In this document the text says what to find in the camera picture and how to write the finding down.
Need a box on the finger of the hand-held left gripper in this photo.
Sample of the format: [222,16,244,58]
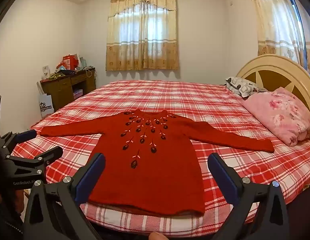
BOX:
[0,129,37,153]
[5,146,64,178]

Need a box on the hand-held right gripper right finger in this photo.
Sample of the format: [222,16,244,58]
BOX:
[208,153,290,240]

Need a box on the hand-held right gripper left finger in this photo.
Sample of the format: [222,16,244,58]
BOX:
[24,153,106,240]

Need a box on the red embroidered knit sweater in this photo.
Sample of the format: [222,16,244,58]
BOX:
[41,109,275,216]

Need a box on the person's left hand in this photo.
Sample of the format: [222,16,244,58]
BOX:
[0,187,25,214]

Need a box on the person's right hand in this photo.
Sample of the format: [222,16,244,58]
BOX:
[148,231,168,240]

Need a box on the white paper bag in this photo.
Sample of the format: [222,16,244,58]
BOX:
[36,81,55,119]

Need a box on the brown wooden desk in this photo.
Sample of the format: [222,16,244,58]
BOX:
[40,67,97,112]

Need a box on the red plaid bed sheet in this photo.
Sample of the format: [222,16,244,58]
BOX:
[19,80,310,238]

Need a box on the red gift bag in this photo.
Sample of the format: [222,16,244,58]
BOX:
[63,54,79,70]

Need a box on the grey patterned pillow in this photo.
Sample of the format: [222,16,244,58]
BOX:
[225,77,264,98]

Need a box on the cream wooden headboard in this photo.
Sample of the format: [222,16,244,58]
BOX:
[236,54,310,140]

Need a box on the beige patterned window curtain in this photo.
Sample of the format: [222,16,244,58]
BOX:
[106,0,180,72]

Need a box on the beige floral side curtain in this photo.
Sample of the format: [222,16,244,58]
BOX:
[246,0,305,65]

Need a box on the dark framed side window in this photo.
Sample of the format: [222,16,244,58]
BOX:
[280,0,310,73]

